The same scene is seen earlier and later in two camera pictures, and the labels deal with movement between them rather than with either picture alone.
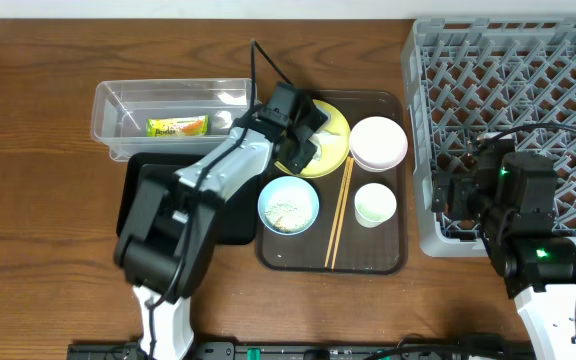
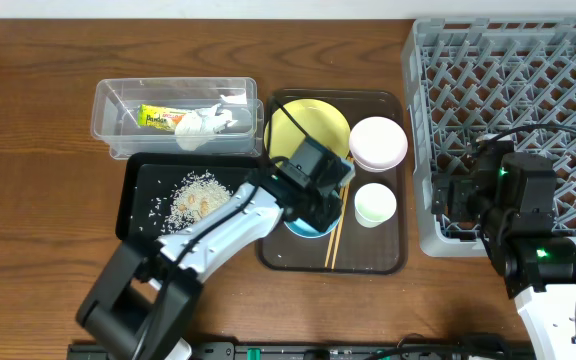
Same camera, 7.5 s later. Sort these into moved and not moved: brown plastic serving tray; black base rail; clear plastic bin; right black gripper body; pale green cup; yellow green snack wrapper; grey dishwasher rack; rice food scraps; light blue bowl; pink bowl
Moved: yellow green snack wrapper; rice food scraps; light blue bowl
Not moved: clear plastic bin; pink bowl; brown plastic serving tray; right black gripper body; grey dishwasher rack; pale green cup; black base rail
